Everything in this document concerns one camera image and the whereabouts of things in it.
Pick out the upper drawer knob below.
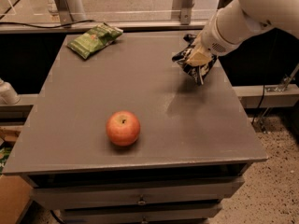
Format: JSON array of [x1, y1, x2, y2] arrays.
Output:
[[137, 197, 147, 206]]

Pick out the black cable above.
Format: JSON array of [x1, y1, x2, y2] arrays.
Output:
[[0, 19, 96, 29]]

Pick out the grey drawer cabinet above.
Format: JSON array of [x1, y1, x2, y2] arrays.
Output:
[[4, 32, 267, 224]]

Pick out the right metal bracket post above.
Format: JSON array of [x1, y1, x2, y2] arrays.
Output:
[[172, 0, 194, 25]]

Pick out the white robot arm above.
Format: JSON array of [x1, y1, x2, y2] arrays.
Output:
[[187, 0, 299, 66]]

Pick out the lower drawer knob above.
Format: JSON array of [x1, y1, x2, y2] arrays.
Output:
[[140, 217, 149, 224]]

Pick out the blue chip bag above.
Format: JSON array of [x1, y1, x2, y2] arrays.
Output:
[[172, 34, 217, 86]]

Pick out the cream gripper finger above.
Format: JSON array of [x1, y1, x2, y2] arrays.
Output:
[[187, 45, 212, 67]]

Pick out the green jalapeno chip bag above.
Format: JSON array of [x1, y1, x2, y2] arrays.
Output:
[[67, 23, 123, 60]]

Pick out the white pipe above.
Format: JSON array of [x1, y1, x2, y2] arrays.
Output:
[[0, 78, 20, 105], [48, 0, 86, 22]]

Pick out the drawer knob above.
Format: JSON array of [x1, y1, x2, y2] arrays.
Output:
[[137, 197, 147, 206], [140, 217, 149, 224]]

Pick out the green printed box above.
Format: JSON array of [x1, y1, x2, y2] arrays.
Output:
[[0, 144, 12, 174]]

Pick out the left metal bracket post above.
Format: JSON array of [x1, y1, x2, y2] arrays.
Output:
[[54, 0, 72, 26]]

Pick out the metal bracket post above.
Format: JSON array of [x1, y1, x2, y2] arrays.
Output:
[[172, 0, 194, 25], [54, 0, 72, 26]]

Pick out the cardboard box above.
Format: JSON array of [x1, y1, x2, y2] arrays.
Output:
[[0, 126, 32, 224]]

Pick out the white pipe top left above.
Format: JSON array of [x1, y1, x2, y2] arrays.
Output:
[[48, 0, 86, 22]]

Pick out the red apple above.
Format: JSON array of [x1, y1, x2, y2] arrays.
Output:
[[106, 111, 141, 147]]

